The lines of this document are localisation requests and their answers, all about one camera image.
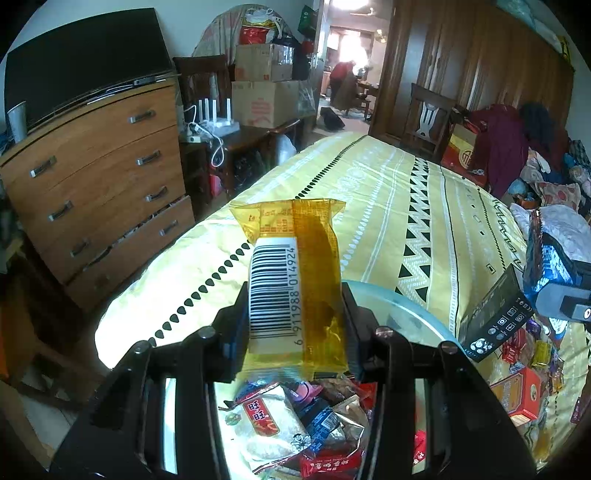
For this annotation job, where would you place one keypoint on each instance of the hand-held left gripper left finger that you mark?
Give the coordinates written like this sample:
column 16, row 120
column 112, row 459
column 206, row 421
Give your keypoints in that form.
column 233, row 332

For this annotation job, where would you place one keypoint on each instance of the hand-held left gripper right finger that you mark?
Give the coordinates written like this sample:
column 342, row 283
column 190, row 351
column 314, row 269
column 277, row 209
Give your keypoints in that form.
column 358, row 341

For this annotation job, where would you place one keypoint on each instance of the blue snack packet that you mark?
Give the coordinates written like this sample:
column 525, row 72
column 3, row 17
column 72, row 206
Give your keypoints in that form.
column 549, row 263

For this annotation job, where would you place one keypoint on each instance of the round metal basin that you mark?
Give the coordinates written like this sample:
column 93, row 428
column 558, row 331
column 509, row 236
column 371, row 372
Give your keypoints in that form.
column 406, row 318

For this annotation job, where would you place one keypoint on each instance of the pile of snack packets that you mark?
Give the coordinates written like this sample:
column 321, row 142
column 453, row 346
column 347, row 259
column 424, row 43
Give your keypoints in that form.
column 545, row 355

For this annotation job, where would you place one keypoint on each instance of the amber barcode snack packet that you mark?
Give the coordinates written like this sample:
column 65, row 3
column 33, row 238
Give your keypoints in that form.
column 318, row 277

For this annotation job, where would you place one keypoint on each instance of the heap of snacks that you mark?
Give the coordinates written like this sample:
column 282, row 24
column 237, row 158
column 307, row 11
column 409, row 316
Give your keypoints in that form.
column 332, row 424

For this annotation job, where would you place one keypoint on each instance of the white rice cracker bag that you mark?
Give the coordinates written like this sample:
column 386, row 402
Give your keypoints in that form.
column 272, row 429

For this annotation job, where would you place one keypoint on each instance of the white pillow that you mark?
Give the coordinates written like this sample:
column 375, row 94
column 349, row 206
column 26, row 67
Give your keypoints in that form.
column 565, row 228

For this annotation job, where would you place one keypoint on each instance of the black printed box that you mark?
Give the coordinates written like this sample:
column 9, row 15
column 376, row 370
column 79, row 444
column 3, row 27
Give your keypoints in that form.
column 494, row 318

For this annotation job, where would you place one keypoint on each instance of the red orange box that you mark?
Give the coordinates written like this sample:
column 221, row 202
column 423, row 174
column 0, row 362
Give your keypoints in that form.
column 517, row 397

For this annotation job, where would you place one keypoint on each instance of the pile of clothes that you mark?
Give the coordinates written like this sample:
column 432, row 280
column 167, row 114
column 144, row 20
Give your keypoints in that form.
column 554, row 157

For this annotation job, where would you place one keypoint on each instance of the maroon garment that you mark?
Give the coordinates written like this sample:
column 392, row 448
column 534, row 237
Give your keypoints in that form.
column 501, row 147

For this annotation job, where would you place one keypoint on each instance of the red gift box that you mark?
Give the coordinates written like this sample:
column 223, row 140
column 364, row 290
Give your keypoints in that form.
column 464, row 154

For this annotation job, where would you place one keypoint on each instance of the dark wooden desk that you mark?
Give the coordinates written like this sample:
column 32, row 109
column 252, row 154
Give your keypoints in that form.
column 249, row 138

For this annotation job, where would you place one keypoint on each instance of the white power strip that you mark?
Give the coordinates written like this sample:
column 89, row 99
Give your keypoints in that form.
column 191, row 137

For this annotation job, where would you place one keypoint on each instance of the wooden dresser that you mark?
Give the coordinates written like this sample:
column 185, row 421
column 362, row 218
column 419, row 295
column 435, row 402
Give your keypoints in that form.
column 101, row 175

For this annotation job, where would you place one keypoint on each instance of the white router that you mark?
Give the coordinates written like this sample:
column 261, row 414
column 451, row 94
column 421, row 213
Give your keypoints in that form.
column 214, row 122

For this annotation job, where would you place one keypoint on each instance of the black floor bag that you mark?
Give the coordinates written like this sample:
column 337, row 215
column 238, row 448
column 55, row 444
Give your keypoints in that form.
column 332, row 119

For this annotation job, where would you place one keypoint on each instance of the wooden chair with white inlay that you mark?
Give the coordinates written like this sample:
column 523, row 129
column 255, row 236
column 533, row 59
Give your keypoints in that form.
column 427, row 120

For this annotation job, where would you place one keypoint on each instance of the large red-printed cardboard box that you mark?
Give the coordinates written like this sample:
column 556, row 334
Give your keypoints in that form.
column 263, row 104

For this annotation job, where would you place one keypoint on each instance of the wooden wardrobe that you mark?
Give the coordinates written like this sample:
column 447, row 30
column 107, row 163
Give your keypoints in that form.
column 485, row 55

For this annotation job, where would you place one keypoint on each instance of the dark wooden chair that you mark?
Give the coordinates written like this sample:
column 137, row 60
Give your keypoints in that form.
column 203, row 78

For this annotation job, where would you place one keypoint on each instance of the room door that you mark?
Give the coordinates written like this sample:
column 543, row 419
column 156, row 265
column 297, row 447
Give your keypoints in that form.
column 318, row 69

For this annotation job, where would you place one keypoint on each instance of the black hanging bag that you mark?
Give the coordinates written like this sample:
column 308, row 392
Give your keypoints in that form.
column 302, row 60

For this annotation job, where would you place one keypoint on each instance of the grey cup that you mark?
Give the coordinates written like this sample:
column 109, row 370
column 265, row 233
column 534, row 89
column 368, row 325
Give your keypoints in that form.
column 17, row 124

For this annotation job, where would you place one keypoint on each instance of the round cloth-covered board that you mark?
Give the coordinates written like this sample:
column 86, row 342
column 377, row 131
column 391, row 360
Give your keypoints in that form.
column 217, row 32

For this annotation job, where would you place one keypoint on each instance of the red white bag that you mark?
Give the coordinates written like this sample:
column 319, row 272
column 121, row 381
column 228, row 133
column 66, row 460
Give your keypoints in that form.
column 258, row 27

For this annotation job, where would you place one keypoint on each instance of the black flat television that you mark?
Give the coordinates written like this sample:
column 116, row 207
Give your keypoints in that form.
column 83, row 60

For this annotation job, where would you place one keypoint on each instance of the green hanging bag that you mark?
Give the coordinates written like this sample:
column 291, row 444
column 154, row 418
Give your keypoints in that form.
column 307, row 21

